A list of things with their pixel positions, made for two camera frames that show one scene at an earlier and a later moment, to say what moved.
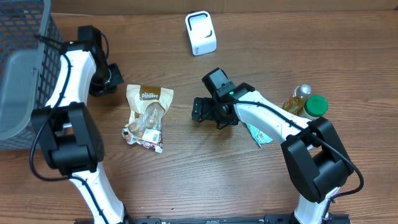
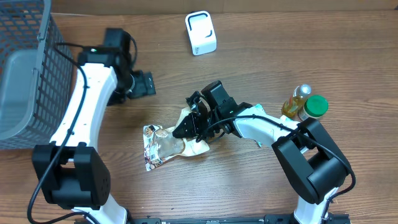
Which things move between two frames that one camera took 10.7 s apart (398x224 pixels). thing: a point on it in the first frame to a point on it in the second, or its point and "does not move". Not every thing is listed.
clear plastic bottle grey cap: [295, 103] does not move
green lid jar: [315, 106] does not move
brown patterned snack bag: [147, 106] to [161, 144]
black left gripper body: [112, 76] to [144, 84]
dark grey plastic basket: [30, 50] does not move
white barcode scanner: [201, 32] does not move
